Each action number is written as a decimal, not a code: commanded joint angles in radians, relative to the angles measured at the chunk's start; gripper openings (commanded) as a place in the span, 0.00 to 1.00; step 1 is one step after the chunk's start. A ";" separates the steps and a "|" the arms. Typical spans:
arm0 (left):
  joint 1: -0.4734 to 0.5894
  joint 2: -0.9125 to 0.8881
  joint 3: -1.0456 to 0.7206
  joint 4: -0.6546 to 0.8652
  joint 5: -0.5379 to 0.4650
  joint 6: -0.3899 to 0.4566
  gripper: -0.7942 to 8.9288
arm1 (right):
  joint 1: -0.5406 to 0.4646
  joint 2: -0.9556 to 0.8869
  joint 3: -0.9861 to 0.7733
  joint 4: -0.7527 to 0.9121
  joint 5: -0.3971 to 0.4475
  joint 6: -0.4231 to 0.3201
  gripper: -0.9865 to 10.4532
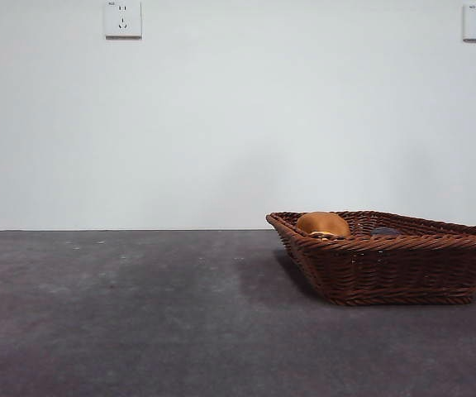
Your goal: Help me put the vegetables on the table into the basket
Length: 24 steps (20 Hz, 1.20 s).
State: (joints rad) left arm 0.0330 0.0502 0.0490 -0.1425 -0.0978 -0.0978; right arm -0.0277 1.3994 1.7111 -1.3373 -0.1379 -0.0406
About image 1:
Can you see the brown potato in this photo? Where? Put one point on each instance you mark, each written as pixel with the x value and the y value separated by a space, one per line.
pixel 322 223

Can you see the purple eggplant with green stem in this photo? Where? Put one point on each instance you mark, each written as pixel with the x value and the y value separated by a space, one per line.
pixel 386 231

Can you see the brown wicker basket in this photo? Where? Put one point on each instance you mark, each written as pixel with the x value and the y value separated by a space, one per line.
pixel 391 269

